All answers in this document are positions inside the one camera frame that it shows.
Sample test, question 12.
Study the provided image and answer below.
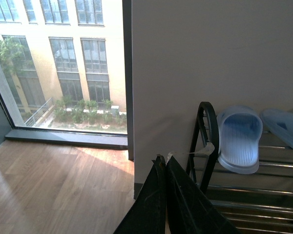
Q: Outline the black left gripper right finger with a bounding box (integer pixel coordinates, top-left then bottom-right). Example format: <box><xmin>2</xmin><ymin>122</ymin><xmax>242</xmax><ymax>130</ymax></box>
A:
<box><xmin>166</xmin><ymin>157</ymin><xmax>240</xmax><ymax>234</ymax></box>

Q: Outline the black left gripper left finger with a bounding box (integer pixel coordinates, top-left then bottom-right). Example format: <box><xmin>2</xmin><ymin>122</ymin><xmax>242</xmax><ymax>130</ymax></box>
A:
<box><xmin>114</xmin><ymin>155</ymin><xmax>167</xmax><ymax>234</ymax></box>

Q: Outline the light blue slipper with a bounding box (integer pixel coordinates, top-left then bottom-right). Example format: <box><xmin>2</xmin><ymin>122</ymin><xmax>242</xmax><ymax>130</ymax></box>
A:
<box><xmin>260</xmin><ymin>109</ymin><xmax>293</xmax><ymax>148</ymax></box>
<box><xmin>217</xmin><ymin>105</ymin><xmax>263</xmax><ymax>175</ymax></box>

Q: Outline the black metal shoe rack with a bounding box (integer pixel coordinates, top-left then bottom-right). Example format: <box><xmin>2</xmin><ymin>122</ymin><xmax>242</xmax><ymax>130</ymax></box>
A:
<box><xmin>186</xmin><ymin>102</ymin><xmax>293</xmax><ymax>234</ymax></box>

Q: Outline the dark window frame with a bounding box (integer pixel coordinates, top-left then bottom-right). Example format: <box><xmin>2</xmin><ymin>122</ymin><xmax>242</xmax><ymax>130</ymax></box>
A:
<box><xmin>0</xmin><ymin>0</ymin><xmax>134</xmax><ymax>159</ymax></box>

